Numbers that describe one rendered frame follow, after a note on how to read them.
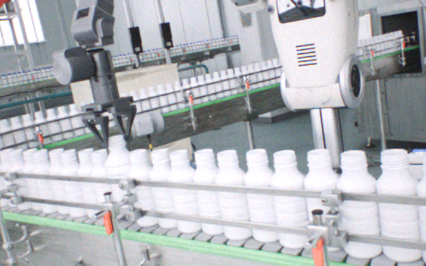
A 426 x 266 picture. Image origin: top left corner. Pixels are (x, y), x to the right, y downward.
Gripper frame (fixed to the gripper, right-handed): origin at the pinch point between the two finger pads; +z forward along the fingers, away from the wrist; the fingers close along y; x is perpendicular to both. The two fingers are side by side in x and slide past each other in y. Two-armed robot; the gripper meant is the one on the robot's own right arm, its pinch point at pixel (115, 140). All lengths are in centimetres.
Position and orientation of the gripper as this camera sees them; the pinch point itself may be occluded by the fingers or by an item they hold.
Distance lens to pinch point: 104.8
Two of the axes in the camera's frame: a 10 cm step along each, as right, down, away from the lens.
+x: 8.0, -0.2, -5.9
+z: 1.6, 9.7, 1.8
